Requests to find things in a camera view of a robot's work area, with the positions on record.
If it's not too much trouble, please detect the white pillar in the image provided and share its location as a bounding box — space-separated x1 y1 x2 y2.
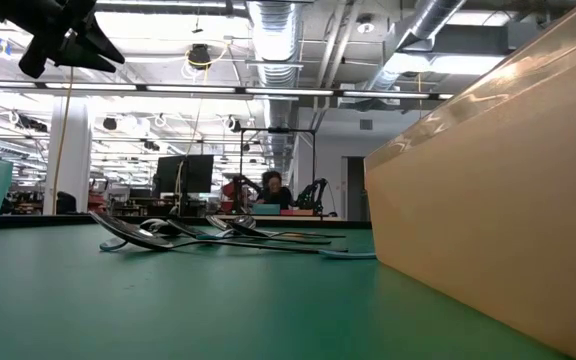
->
42 97 93 216

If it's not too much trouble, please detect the silver ventilation duct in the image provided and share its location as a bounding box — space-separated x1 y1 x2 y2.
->
246 0 303 169
365 0 469 104

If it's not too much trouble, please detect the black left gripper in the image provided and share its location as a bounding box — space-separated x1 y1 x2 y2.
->
0 0 127 80

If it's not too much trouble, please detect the red tool cart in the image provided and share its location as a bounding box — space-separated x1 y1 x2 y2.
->
87 177 110 214

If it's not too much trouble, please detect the black computer monitor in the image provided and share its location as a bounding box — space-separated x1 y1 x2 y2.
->
153 153 216 196

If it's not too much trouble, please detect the suspended linear light fixture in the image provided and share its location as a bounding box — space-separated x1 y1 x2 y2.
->
0 79 455 101

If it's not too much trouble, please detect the black spoon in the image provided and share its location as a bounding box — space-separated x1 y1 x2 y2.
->
232 219 348 240

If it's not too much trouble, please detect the yellow hanging cord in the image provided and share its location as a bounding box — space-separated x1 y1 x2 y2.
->
183 43 230 156
51 67 75 216

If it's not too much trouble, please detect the person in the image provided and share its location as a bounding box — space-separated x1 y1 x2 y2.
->
256 169 293 210

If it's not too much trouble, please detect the grey door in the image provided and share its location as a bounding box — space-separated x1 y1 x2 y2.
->
341 155 369 221

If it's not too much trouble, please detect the metal spoon at top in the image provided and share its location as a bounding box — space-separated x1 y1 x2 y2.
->
167 219 333 246

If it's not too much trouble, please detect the orange plastic bin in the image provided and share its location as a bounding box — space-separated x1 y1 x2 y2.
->
364 0 576 360

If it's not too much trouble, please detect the green table mat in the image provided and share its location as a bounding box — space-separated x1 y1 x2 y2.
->
0 222 576 360

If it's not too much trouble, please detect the black office chair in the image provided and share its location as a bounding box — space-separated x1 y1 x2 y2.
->
55 191 77 215

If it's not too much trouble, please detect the pile of metal cutlery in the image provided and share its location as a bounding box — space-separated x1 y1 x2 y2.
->
87 210 350 255

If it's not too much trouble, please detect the black metal frame rig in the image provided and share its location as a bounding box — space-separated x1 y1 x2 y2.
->
239 127 318 217

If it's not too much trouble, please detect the small teal box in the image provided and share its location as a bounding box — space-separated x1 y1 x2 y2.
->
252 202 282 216

